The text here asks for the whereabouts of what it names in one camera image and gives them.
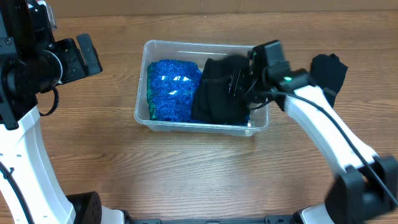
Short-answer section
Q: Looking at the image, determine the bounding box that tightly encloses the black garment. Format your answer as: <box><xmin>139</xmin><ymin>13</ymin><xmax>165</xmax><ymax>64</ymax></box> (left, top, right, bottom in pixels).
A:
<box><xmin>191</xmin><ymin>55</ymin><xmax>249</xmax><ymax>126</ymax></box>
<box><xmin>310</xmin><ymin>54</ymin><xmax>348</xmax><ymax>107</ymax></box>

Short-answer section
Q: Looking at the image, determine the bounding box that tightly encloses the blue sequin fabric bundle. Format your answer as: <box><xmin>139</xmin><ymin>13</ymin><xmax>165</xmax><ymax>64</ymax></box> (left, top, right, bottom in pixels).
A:
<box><xmin>147</xmin><ymin>60</ymin><xmax>201</xmax><ymax>123</ymax></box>

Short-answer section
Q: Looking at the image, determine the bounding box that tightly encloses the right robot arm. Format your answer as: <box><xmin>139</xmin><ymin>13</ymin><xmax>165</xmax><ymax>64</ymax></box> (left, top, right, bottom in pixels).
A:
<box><xmin>229</xmin><ymin>40</ymin><xmax>397</xmax><ymax>223</ymax></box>

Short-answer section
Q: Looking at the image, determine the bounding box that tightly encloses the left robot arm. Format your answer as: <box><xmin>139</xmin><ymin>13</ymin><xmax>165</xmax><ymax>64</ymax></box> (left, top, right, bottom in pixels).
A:
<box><xmin>1</xmin><ymin>0</ymin><xmax>130</xmax><ymax>224</ymax></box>

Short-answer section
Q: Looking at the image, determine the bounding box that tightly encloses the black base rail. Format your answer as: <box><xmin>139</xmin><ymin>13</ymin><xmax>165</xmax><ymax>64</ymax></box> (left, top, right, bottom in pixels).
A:
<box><xmin>127</xmin><ymin>215</ymin><xmax>296</xmax><ymax>224</ymax></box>

